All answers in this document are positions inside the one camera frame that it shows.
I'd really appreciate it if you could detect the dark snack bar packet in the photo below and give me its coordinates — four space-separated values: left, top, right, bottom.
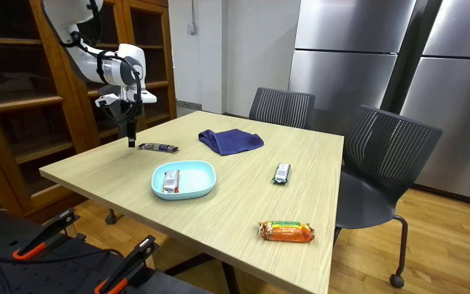
138 143 180 154

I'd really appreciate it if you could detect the silver and orange snack bar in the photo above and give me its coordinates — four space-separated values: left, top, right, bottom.
162 169 180 194

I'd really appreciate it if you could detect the wooden glass door cabinet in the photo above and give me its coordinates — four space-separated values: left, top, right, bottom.
0 0 177 218

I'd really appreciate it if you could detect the light blue plate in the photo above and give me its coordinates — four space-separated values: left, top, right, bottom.
151 160 217 200

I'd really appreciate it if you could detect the dark blue cloth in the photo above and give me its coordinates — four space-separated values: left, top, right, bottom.
198 128 265 156

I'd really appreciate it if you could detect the black and orange clamp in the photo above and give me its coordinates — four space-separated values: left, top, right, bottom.
94 235 160 294
12 207 81 261

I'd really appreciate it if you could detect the dark grey mesh chair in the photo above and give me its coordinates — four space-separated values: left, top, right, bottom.
335 105 444 289
249 87 316 131

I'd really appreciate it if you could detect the green and white snack packet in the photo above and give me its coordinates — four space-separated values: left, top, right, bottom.
272 163 292 185

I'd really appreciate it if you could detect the orange cracker packet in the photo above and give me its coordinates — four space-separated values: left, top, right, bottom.
258 220 316 243

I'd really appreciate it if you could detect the stainless steel refrigerator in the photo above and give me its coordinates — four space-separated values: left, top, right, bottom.
399 0 470 206
288 0 417 136

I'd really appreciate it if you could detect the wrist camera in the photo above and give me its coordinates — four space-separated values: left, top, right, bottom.
95 94 120 108

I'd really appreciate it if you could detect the black cable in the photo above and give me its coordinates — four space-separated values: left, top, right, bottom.
0 236 126 294

